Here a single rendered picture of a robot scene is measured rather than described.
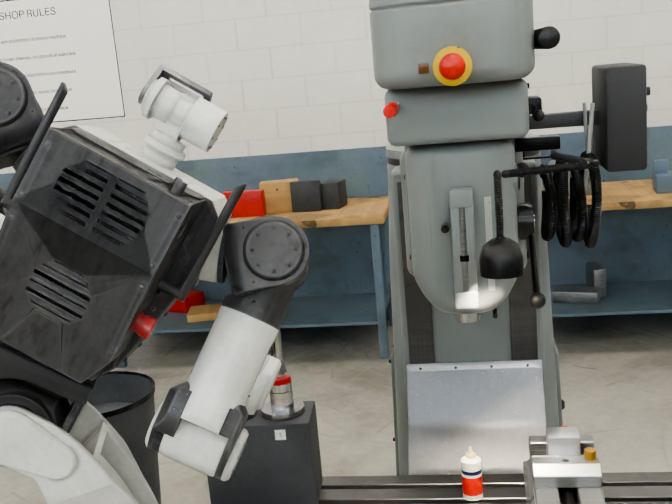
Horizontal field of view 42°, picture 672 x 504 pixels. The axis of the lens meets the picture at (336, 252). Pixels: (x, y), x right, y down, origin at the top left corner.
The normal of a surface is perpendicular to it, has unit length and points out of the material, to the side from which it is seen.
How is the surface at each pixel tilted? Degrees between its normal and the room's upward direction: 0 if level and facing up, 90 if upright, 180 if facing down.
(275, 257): 68
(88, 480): 90
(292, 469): 90
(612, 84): 90
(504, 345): 90
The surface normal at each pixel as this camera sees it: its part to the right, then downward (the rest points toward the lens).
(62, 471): 0.14, 0.20
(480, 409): -0.18, -0.25
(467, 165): -0.15, 0.22
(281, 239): 0.04, -0.18
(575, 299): -0.40, 0.23
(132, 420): 0.76, 0.14
